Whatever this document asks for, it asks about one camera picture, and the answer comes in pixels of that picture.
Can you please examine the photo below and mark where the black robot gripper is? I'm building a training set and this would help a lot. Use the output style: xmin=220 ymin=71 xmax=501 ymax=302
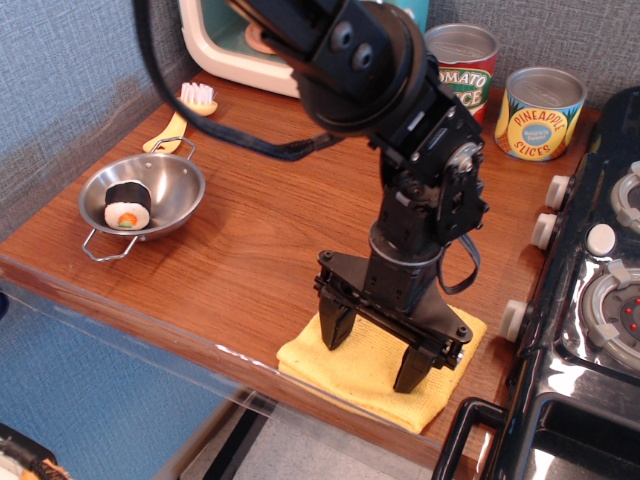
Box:
xmin=315 ymin=241 xmax=473 ymax=394

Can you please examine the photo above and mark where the yellow towel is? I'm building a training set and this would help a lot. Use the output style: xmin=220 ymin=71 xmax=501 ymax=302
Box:
xmin=277 ymin=308 xmax=487 ymax=434

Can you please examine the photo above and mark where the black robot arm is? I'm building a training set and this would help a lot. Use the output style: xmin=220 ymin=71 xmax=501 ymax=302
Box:
xmin=235 ymin=1 xmax=487 ymax=393

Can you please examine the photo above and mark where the grey stove knob front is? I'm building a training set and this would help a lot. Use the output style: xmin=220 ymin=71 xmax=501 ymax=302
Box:
xmin=499 ymin=300 xmax=528 ymax=342

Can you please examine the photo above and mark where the grey stove knob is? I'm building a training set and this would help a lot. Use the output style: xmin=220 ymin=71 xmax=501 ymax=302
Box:
xmin=499 ymin=300 xmax=528 ymax=342
xmin=531 ymin=213 xmax=557 ymax=251
xmin=545 ymin=175 xmax=571 ymax=211

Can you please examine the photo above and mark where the grey stove knob middle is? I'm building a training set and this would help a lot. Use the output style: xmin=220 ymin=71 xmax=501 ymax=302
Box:
xmin=531 ymin=213 xmax=557 ymax=251

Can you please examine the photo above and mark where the black toy stove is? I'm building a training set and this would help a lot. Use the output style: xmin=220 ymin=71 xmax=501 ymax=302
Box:
xmin=434 ymin=87 xmax=639 ymax=479

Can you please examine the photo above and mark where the grey stove knob rear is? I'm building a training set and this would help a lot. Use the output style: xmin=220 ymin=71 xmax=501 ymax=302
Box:
xmin=545 ymin=175 xmax=571 ymax=211

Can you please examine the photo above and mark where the pineapple slices can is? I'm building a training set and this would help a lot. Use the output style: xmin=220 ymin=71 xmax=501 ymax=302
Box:
xmin=494 ymin=67 xmax=587 ymax=162

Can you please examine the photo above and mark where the toy sushi roll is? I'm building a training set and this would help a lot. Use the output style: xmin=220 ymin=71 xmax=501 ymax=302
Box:
xmin=104 ymin=181 xmax=151 ymax=230

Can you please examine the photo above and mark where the tomato sauce can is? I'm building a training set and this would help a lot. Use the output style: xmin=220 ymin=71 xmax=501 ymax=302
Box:
xmin=424 ymin=23 xmax=499 ymax=124

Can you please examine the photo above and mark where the yellow dish brush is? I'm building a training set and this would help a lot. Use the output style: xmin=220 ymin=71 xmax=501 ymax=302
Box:
xmin=142 ymin=82 xmax=218 ymax=154

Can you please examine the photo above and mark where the orange toy plate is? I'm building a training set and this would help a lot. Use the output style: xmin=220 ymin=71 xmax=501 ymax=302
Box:
xmin=244 ymin=23 xmax=275 ymax=55

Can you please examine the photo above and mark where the teal toy microwave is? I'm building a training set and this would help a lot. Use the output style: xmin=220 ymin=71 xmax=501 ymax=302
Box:
xmin=179 ymin=1 xmax=428 ymax=104

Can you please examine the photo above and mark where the orange black object corner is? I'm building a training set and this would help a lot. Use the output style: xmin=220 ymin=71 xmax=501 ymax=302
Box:
xmin=1 ymin=424 xmax=71 ymax=480

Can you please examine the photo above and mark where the steel bowl with handles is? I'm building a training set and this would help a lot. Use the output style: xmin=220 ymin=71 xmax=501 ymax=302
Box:
xmin=78 ymin=137 xmax=206 ymax=262

